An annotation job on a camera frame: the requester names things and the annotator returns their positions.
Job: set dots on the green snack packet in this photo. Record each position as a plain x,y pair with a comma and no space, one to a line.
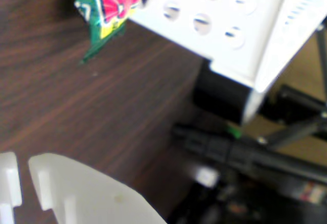
110,14

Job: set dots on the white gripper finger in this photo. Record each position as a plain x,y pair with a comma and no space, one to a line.
7,183
97,198

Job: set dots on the small green clip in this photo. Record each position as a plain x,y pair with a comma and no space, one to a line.
234,132

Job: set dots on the black metal frame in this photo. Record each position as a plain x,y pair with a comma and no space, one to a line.
301,129

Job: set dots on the small white tag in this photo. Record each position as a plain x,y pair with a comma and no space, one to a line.
206,176

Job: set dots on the white perforated plastic basket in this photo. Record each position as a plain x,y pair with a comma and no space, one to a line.
230,52

